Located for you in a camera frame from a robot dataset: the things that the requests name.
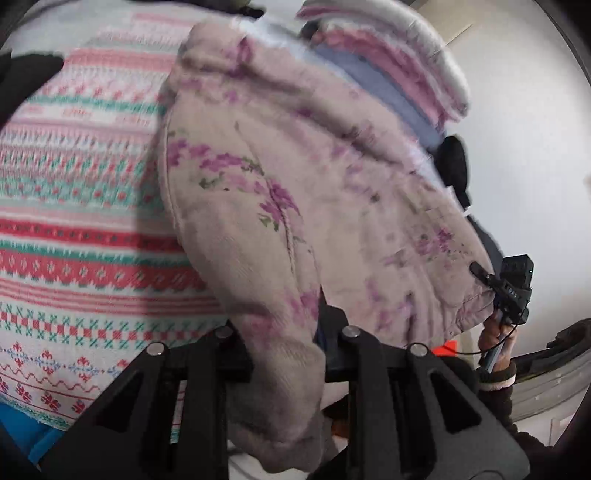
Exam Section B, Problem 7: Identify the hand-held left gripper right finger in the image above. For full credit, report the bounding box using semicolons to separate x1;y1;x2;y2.
308;305;532;480

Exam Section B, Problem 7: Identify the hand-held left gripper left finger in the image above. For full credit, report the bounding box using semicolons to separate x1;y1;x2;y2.
39;324;254;480

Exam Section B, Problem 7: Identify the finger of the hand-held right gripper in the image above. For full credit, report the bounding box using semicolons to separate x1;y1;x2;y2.
468;261;503;291

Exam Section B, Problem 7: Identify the floral padded jacket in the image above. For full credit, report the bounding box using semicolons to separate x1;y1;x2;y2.
157;21;498;474

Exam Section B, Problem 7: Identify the person's right forearm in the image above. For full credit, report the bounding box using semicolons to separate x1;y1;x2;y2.
434;356;561;467

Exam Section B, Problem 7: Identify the person's right hand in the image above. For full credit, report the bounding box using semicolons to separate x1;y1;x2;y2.
477;313;516;371

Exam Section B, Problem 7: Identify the dark grey padded garment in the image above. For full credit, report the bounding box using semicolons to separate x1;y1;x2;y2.
465;216;505;278

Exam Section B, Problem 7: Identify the dark curved object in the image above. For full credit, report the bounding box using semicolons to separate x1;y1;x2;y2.
510;318;591;385

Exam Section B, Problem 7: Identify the blue cloth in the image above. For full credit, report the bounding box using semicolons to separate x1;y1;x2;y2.
0;404;66;464

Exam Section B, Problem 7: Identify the black fuzzy cloth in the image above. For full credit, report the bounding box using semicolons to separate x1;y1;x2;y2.
438;135;471;209

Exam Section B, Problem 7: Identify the patterned striped blanket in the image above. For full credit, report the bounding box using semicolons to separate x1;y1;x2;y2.
0;9;333;431

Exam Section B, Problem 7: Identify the blue folded quilt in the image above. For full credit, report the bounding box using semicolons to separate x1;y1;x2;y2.
313;44;447;151

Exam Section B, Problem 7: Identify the stack of folded quilts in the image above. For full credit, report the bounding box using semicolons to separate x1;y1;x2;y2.
298;4;463;126

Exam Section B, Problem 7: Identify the black folded cloth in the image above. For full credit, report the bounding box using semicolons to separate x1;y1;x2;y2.
0;52;64;127

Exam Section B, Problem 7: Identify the light grey bed sheet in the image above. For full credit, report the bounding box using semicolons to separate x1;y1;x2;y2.
0;0;315;63

